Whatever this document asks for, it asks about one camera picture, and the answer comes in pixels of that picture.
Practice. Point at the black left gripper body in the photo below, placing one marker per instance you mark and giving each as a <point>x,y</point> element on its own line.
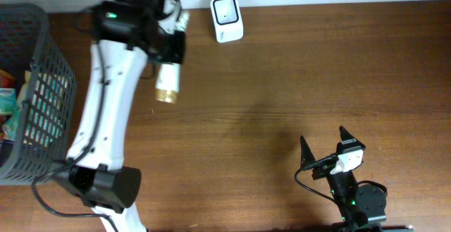
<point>171,48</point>

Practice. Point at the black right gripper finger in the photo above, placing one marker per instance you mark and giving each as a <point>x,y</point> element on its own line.
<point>307,158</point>
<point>345,135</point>

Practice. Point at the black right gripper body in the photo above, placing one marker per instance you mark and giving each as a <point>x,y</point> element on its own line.
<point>322,171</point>

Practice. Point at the white Pantene tube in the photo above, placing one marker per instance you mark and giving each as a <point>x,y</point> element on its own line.
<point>168,79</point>

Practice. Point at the large cream wipes bag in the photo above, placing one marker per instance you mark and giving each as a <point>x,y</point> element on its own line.
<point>52,89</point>

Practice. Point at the San Remo spaghetti pack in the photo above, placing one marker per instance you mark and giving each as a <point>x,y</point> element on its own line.
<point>7,80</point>

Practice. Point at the Kleenex tissue pack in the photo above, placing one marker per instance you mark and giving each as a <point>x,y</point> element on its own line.
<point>8,104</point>
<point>11,125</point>

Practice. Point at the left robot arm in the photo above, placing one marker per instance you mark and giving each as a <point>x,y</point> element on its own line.
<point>93,169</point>

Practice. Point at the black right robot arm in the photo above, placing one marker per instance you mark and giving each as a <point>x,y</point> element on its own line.
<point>361,203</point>

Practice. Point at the white barcode scanner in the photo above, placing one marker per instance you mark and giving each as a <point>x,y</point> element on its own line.
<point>227,20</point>

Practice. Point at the grey plastic mesh basket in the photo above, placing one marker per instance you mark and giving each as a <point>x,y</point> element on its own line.
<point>29,53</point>

